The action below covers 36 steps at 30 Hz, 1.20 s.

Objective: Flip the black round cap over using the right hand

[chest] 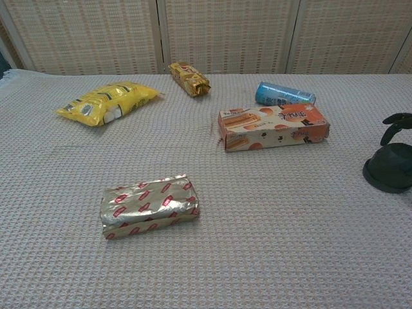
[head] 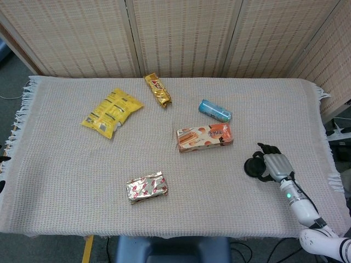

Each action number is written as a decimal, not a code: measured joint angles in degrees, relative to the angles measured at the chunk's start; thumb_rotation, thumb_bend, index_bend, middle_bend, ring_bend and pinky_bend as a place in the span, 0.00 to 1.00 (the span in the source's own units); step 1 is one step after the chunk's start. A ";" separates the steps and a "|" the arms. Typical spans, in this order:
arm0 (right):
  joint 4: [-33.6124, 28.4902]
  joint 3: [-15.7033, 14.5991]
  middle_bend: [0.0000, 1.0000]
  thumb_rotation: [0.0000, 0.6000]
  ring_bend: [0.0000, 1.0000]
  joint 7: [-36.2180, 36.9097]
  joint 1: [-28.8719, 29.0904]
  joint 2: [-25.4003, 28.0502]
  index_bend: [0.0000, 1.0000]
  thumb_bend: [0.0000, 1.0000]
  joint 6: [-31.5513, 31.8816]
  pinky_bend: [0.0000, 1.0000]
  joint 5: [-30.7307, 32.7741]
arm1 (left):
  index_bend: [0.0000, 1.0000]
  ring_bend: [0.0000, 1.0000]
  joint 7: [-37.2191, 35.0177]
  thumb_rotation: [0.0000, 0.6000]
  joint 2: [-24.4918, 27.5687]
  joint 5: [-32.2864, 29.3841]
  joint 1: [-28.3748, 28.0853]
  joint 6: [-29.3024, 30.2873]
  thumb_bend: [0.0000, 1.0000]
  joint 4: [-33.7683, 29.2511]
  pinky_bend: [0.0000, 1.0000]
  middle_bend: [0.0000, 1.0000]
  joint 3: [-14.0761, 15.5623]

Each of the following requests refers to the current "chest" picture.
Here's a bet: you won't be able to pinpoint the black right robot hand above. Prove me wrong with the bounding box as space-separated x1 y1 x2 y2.
380 112 412 147

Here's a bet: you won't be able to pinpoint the black round object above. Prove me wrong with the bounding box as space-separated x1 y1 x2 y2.
362 143 412 194

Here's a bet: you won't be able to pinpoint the woven folding screen panel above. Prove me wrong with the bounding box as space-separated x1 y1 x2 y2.
0 0 162 77
388 32 412 75
285 0 412 75
0 12 26 70
156 0 302 75

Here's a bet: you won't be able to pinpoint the blue drink can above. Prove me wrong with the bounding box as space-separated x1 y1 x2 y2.
255 81 317 107

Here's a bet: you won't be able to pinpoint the orange biscuit box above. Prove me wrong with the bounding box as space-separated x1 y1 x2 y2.
218 103 331 153

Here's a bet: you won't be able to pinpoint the beige waffle tablecloth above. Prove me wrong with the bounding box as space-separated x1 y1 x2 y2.
0 69 412 309

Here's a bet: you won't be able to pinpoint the gold foil snack pack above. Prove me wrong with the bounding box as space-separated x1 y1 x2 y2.
168 61 212 97

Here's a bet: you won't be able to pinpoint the silver foil pack red logos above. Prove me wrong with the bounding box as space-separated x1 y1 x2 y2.
99 173 201 241

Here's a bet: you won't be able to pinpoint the yellow snack bag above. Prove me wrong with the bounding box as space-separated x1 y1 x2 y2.
55 80 161 127

